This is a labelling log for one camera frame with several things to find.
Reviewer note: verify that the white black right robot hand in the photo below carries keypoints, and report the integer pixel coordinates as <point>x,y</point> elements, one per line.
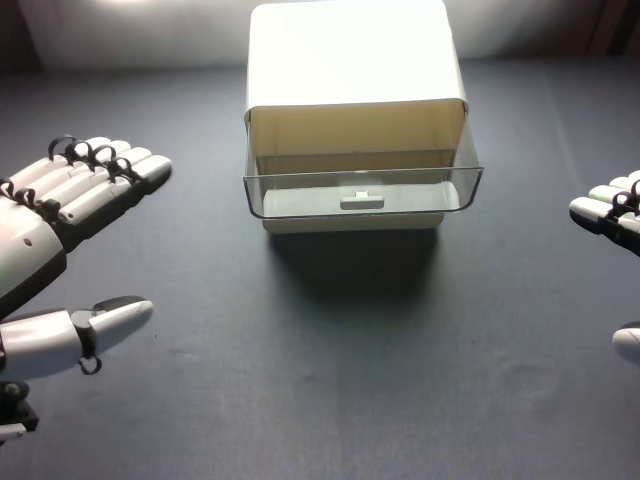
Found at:
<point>607,212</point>

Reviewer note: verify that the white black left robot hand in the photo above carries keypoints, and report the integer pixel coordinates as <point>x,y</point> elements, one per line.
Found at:
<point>35,245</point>

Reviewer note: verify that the clear plastic drawer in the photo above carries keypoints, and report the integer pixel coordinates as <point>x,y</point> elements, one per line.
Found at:
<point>360,150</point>

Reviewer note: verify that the grey table cloth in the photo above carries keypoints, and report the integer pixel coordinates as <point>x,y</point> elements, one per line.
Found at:
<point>320,350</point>

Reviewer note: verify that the white backdrop cloth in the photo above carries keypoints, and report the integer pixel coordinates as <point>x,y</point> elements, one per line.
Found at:
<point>150,30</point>

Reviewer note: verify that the white drawer cabinet housing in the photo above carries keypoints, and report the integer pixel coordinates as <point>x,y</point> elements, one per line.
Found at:
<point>350,55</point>

